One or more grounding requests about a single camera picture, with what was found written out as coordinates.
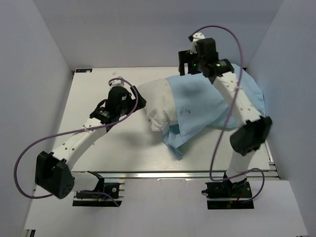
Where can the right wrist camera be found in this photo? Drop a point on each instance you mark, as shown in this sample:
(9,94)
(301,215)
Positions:
(193,39)

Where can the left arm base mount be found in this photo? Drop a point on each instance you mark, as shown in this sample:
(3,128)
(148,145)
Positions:
(103,192)

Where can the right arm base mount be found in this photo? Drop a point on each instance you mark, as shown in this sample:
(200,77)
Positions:
(227,196)

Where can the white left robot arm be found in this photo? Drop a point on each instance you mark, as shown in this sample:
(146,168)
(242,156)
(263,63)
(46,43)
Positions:
(54,169)

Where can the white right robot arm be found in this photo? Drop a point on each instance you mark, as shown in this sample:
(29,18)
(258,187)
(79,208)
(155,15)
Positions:
(252,127)

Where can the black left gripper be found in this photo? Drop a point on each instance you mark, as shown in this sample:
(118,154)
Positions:
(133,102)

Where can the white pillow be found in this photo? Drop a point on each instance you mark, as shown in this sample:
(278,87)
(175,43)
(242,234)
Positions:
(160,106)

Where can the blue green satin pillowcase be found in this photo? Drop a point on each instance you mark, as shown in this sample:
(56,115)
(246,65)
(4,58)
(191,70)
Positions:
(198,104)

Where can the aluminium front table rail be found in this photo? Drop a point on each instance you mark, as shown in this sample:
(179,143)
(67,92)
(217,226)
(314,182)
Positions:
(184,175)

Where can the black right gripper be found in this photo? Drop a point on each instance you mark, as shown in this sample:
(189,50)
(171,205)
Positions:
(185,57)

